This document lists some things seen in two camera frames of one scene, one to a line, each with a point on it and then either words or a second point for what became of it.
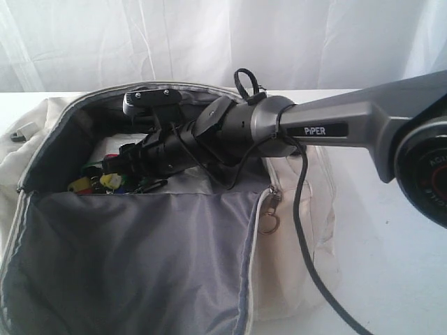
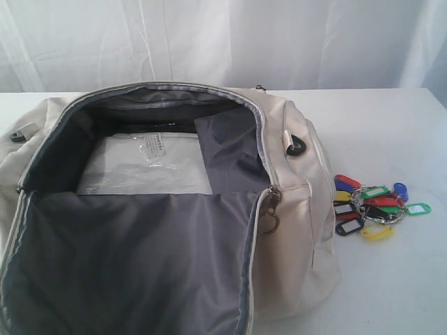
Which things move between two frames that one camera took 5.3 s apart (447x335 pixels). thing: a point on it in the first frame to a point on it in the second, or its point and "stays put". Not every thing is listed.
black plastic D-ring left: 15,137 stays put
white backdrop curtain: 87,45 stays put
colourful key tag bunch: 98,182 to 372,209
